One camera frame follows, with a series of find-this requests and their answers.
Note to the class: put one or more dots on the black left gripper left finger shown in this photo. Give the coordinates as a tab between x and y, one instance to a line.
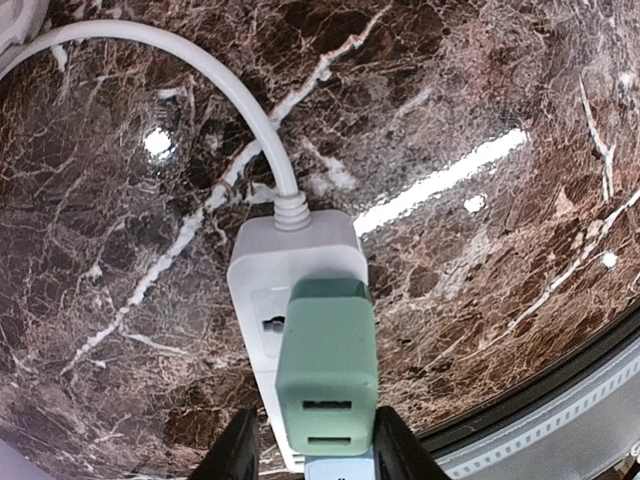
235	454

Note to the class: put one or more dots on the blue plug adapter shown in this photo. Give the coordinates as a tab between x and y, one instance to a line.
360	467

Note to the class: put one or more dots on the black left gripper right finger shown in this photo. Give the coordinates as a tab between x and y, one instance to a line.
398	454

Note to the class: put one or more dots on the white power strip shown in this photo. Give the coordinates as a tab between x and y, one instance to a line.
265	265

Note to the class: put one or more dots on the black front table rail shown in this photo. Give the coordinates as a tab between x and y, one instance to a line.
538	390

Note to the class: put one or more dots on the white slotted cable duct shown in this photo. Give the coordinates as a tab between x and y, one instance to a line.
577	435

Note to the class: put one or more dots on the green plug adapter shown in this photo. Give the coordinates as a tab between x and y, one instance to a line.
327	379

